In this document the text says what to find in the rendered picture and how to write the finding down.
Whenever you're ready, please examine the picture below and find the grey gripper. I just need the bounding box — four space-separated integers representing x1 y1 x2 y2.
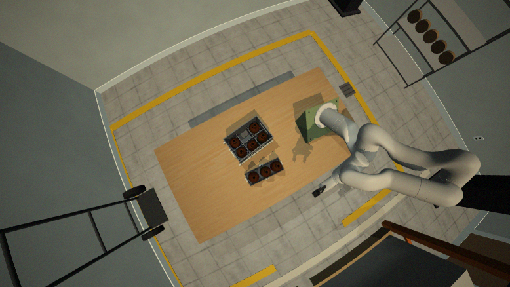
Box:
312 173 339 198

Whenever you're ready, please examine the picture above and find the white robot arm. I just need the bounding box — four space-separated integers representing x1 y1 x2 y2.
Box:
314 102 481 207

